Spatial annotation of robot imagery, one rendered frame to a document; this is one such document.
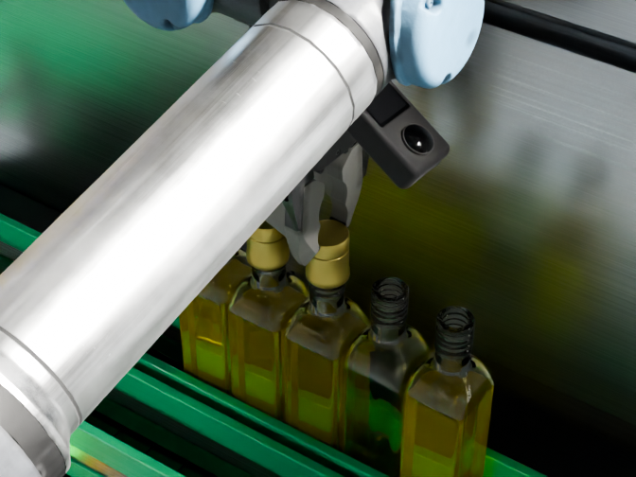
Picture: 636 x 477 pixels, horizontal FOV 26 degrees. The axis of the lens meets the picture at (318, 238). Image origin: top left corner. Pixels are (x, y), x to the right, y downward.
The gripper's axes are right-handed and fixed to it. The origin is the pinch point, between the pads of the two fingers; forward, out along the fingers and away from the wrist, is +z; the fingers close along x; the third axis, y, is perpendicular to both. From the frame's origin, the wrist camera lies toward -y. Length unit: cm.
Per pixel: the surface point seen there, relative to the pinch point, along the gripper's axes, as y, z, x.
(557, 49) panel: -11.3, -15.5, -12.8
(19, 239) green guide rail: 40.0, 21.3, -1.1
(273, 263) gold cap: 4.5, 3.8, 1.4
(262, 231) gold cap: 5.1, 0.4, 1.9
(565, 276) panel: -14.6, 5.2, -13.1
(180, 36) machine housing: 27.3, -1.6, -13.6
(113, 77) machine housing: 36.4, 6.3, -13.1
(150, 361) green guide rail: 16.5, 19.9, 4.6
